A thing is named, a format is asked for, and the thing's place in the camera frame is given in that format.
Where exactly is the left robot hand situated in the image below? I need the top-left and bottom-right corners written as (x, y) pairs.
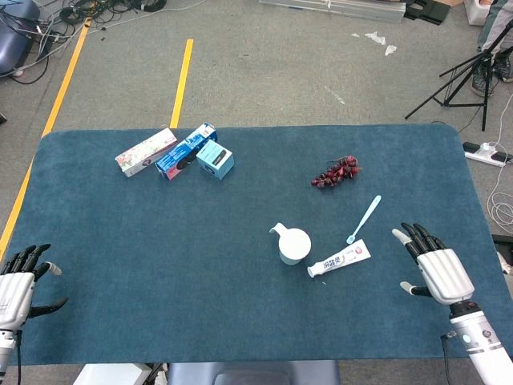
top-left (0, 243), bottom-right (69, 332)

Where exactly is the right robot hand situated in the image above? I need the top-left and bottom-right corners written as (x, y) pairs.
top-left (391, 222), bottom-right (476, 308)

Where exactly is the light blue toothbrush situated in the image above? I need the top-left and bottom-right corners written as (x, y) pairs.
top-left (345, 195), bottom-right (382, 245)

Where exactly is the white toothpaste tube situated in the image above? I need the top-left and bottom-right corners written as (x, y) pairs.
top-left (307, 238), bottom-right (371, 279)

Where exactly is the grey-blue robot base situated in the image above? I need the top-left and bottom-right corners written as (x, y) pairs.
top-left (166, 359), bottom-right (341, 385)

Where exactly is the floral pink white box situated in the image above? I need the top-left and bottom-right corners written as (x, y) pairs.
top-left (115, 128), bottom-right (179, 178)

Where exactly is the blue toothpaste box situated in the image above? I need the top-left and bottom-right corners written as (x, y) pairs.
top-left (154, 122), bottom-right (220, 181)

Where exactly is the white power strip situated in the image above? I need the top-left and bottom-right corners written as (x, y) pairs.
top-left (463, 141), bottom-right (513, 168)

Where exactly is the white base box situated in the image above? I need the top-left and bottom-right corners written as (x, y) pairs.
top-left (73, 363), bottom-right (147, 385)

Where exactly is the red grape bunch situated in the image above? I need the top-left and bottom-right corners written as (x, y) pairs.
top-left (309, 155), bottom-right (364, 190)

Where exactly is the blue table mat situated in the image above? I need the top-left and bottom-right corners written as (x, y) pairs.
top-left (6, 123), bottom-right (507, 367)

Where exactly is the long yellow floor tape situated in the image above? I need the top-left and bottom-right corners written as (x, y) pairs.
top-left (0, 19), bottom-right (92, 252)

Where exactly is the black tripod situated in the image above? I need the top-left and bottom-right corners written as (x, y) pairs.
top-left (404, 19), bottom-right (513, 132)

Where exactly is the light blue cube box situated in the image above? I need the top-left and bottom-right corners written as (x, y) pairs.
top-left (196, 139), bottom-right (236, 180)

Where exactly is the dark blue padded chair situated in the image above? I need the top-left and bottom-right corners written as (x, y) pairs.
top-left (0, 0), bottom-right (41, 75)

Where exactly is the person in track trousers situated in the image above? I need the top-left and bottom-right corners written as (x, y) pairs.
top-left (471, 0), bottom-right (513, 97)

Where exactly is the white storage box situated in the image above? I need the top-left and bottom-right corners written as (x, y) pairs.
top-left (464, 0), bottom-right (497, 27)

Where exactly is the short yellow floor tape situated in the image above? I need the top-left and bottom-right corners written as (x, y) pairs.
top-left (169, 38), bottom-right (195, 129)

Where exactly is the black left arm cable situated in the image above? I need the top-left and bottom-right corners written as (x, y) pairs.
top-left (14, 330), bottom-right (23, 385)

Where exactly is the white cable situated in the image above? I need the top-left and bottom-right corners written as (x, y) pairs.
top-left (487, 142), bottom-right (513, 233)

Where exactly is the white cup with handle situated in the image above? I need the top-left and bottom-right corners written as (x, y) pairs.
top-left (269, 223), bottom-right (313, 266)

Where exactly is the black metal bracket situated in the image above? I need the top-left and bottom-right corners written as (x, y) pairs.
top-left (403, 0), bottom-right (450, 26)

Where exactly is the aluminium rail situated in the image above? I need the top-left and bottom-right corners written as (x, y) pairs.
top-left (258, 0), bottom-right (406, 24)

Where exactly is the tangled cable bundle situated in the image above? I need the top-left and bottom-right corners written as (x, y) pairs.
top-left (0, 0), bottom-right (209, 85)

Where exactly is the black coiled cable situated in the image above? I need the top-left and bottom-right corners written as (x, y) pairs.
top-left (135, 0), bottom-right (168, 12)

